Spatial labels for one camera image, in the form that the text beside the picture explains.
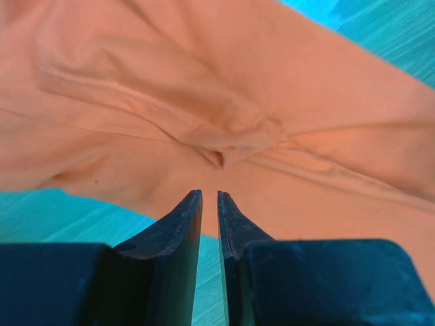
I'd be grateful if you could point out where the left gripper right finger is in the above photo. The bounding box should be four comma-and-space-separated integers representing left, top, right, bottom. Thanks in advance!
217, 192, 434, 325

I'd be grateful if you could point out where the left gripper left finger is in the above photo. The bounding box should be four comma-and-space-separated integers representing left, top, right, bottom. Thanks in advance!
1, 190, 203, 325

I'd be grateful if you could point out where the orange t shirt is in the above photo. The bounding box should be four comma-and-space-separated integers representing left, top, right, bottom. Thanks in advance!
0, 0, 435, 242

